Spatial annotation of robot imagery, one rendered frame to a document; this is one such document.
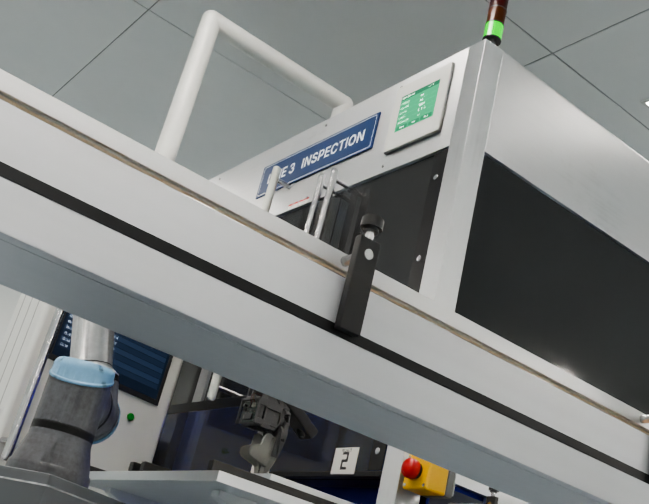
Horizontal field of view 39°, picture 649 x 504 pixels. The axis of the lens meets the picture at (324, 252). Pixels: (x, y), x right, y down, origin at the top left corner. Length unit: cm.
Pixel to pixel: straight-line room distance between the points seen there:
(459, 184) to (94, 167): 153
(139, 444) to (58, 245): 210
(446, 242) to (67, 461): 95
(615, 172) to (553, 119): 27
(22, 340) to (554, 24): 224
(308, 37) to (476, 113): 182
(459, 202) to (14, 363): 126
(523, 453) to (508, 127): 149
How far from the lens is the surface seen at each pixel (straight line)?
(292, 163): 289
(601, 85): 395
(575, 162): 252
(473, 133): 224
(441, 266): 206
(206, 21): 325
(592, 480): 103
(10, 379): 259
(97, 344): 191
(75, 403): 172
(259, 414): 183
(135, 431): 275
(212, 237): 74
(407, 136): 240
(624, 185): 267
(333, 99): 344
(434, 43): 385
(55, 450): 171
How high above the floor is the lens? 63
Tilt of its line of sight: 23 degrees up
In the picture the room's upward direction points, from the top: 14 degrees clockwise
